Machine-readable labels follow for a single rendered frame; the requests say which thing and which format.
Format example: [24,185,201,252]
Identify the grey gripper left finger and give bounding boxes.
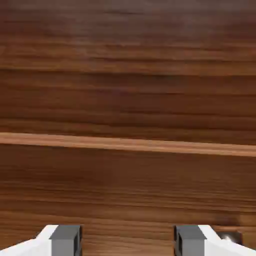
[0,224,83,256]

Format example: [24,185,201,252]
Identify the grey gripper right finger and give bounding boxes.
[173,224,256,256]

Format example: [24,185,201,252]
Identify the dark wood cabinet door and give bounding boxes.
[0,143,256,256]

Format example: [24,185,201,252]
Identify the dark wood cabinet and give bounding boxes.
[0,0,256,256]

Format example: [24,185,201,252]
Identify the dark metal door handle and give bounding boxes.
[216,229,243,246]

